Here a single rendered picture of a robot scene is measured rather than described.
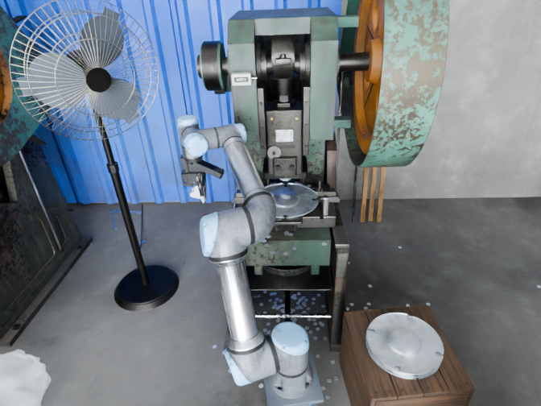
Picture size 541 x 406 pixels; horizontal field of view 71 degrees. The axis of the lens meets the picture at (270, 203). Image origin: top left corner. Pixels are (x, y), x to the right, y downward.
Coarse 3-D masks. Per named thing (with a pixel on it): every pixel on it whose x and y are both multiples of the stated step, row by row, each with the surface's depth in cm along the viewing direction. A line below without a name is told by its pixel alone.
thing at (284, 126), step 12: (276, 108) 153; (288, 108) 152; (300, 108) 151; (276, 120) 152; (288, 120) 152; (300, 120) 151; (276, 132) 154; (288, 132) 154; (300, 132) 154; (276, 144) 157; (288, 144) 157; (300, 144) 157; (276, 156) 159; (288, 156) 159; (300, 156) 160; (276, 168) 158; (288, 168) 159; (300, 168) 163
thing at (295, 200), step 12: (276, 192) 173; (288, 192) 172; (300, 192) 172; (312, 192) 171; (276, 204) 163; (288, 204) 162; (300, 204) 163; (312, 204) 163; (276, 216) 156; (288, 216) 155
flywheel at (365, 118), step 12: (360, 0) 161; (372, 0) 153; (360, 12) 161; (372, 12) 154; (360, 24) 165; (372, 24) 154; (360, 36) 169; (360, 48) 172; (372, 48) 140; (372, 60) 140; (360, 72) 175; (372, 72) 142; (360, 84) 176; (372, 84) 156; (360, 96) 175; (372, 96) 156; (360, 108) 173; (372, 108) 156; (360, 120) 170; (372, 120) 156; (360, 132) 165; (372, 132) 157; (360, 144) 165
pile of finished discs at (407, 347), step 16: (384, 320) 158; (400, 320) 158; (416, 320) 158; (368, 336) 152; (384, 336) 152; (400, 336) 151; (416, 336) 150; (432, 336) 151; (384, 352) 145; (400, 352) 144; (416, 352) 144; (432, 352) 145; (384, 368) 142; (400, 368) 140; (416, 368) 139; (432, 368) 139
